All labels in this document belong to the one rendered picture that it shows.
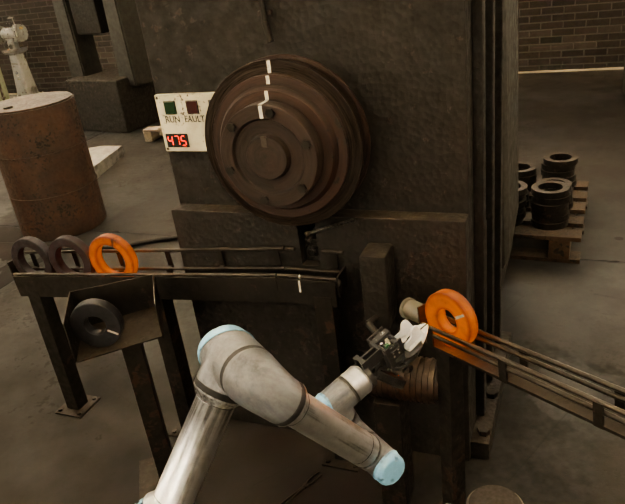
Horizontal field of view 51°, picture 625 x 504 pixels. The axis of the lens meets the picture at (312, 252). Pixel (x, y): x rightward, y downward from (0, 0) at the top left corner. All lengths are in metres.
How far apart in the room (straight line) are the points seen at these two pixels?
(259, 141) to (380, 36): 0.42
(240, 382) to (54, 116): 3.43
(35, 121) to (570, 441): 3.49
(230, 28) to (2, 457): 1.80
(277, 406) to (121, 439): 1.47
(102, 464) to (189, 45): 1.50
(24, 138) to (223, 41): 2.68
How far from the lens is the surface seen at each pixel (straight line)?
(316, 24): 1.85
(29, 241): 2.56
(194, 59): 2.04
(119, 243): 2.29
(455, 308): 1.66
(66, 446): 2.75
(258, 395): 1.25
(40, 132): 4.48
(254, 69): 1.78
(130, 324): 2.13
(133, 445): 2.63
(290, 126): 1.68
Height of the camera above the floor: 1.62
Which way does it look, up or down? 26 degrees down
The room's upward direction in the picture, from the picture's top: 7 degrees counter-clockwise
